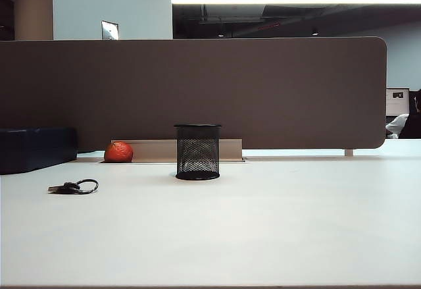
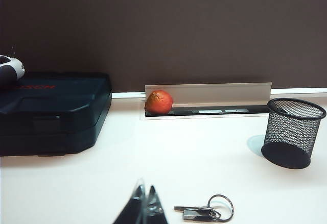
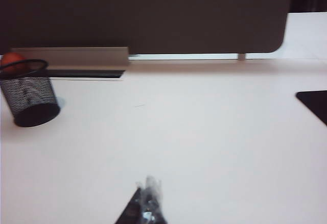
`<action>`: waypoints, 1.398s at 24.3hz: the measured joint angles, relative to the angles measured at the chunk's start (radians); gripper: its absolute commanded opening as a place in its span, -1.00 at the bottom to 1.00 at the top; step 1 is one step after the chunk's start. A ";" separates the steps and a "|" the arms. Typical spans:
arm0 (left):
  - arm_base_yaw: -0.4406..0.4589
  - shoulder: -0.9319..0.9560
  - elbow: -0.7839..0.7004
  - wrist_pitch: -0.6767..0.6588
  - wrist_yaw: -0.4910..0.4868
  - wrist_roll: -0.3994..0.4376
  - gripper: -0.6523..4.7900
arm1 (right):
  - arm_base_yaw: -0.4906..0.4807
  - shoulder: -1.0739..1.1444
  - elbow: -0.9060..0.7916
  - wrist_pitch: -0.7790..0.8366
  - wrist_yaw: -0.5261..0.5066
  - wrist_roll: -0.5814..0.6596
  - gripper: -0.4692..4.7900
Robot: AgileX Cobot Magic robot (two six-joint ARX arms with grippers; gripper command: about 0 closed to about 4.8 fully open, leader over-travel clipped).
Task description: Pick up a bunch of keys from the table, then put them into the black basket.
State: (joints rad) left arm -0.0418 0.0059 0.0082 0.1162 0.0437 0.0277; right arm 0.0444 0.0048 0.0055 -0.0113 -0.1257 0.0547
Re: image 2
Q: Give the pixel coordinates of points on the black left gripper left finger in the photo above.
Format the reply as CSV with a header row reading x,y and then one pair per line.
x,y
136,206

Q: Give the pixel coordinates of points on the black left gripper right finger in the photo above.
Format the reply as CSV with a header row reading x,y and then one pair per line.
x,y
155,208

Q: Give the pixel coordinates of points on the black mesh basket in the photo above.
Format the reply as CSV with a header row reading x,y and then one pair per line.
x,y
291,132

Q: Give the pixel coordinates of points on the orange red round fruit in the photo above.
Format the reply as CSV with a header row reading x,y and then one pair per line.
x,y
159,102

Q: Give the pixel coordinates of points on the dark blue tool case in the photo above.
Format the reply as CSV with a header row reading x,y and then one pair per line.
x,y
51,117

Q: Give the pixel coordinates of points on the brown desk partition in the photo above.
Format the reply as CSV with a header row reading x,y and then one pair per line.
x,y
163,30

